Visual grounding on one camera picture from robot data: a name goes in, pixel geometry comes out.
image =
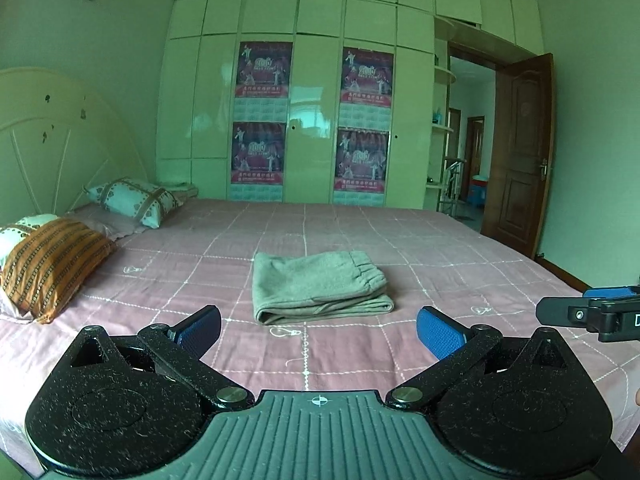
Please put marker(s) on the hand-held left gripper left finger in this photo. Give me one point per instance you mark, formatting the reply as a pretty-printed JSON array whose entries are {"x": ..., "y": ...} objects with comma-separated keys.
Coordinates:
[{"x": 200, "y": 331}]

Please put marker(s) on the metal rack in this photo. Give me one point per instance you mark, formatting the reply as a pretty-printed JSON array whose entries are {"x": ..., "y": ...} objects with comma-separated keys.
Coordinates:
[{"x": 450, "y": 185}]

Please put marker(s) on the white patterned pillow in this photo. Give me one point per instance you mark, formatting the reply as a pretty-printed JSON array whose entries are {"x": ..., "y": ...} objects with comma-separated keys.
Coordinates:
[
  {"x": 22, "y": 230},
  {"x": 135, "y": 200}
]

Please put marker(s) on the pink flat pillow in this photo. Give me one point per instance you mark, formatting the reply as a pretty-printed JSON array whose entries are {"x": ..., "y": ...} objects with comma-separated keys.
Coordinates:
[{"x": 107, "y": 222}]

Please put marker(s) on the bed with pink checked sheet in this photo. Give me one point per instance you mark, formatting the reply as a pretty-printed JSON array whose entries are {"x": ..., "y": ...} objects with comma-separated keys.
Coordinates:
[{"x": 210, "y": 240}]

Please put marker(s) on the corner shelves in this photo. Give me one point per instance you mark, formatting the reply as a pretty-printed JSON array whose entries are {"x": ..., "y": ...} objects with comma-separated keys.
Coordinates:
[{"x": 440, "y": 125}]

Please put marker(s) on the brown wooden door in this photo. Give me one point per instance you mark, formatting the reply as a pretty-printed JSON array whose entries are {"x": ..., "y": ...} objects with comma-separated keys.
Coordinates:
[{"x": 520, "y": 160}]

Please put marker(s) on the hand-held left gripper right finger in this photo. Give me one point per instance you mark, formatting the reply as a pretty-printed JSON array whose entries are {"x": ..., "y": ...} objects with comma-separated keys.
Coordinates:
[{"x": 440, "y": 332}]

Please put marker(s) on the grey pants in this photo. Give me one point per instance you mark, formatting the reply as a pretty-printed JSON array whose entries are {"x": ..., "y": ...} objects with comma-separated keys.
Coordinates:
[{"x": 315, "y": 280}]

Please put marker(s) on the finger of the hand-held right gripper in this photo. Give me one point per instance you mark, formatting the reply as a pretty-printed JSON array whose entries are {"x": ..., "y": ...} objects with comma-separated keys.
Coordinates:
[
  {"x": 560, "y": 312},
  {"x": 607, "y": 291}
]

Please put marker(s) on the cream headboard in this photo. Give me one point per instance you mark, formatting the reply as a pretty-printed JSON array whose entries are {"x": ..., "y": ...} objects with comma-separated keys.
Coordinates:
[{"x": 45, "y": 150}]

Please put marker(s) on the pale green wardrobe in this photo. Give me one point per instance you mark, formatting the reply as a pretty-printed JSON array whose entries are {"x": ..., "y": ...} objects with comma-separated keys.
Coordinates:
[{"x": 315, "y": 85}]

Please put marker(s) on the purple wall poster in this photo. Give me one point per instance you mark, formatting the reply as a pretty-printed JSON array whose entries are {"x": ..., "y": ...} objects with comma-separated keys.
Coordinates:
[
  {"x": 367, "y": 80},
  {"x": 257, "y": 155},
  {"x": 361, "y": 162},
  {"x": 264, "y": 72}
]

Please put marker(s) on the orange striped pillow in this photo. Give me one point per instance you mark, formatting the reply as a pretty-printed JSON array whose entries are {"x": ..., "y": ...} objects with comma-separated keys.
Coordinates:
[{"x": 55, "y": 265}]

